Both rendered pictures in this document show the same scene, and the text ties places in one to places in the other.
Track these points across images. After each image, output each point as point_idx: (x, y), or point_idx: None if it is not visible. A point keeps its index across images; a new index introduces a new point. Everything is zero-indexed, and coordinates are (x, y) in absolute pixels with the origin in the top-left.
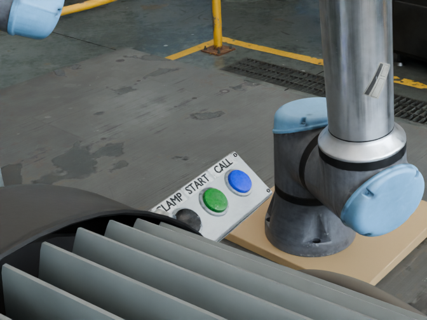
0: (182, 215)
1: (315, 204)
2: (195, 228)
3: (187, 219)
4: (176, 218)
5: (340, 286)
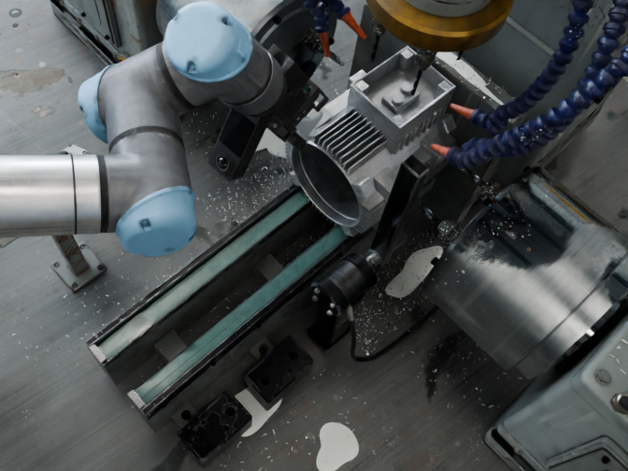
0: (61, 154)
1: None
2: (55, 153)
3: (58, 154)
4: (65, 152)
5: None
